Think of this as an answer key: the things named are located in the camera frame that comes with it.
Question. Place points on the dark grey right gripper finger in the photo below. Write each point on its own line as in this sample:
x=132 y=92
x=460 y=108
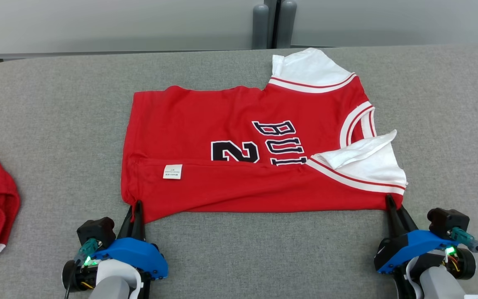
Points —
x=408 y=222
x=393 y=218

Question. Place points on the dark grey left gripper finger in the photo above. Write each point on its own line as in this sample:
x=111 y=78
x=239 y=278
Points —
x=140 y=220
x=129 y=226

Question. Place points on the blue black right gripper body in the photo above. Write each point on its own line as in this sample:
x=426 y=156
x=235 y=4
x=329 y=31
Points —
x=409 y=249

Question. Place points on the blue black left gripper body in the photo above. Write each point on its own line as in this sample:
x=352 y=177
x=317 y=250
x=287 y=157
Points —
x=135 y=253

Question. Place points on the red white basketball jersey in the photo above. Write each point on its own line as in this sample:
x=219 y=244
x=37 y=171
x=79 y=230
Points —
x=222 y=124

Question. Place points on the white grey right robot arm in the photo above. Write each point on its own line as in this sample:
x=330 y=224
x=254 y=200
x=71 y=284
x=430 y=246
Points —
x=438 y=282

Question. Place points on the grey fabric upholstered surface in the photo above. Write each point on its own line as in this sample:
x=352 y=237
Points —
x=56 y=104

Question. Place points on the grey rounded partition foot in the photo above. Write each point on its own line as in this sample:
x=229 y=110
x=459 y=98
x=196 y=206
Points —
x=260 y=27
x=286 y=23

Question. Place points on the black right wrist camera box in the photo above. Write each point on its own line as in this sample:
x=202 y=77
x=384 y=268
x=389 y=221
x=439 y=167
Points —
x=446 y=222

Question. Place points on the grey partition frame post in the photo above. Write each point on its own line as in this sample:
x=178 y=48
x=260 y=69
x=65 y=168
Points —
x=273 y=23

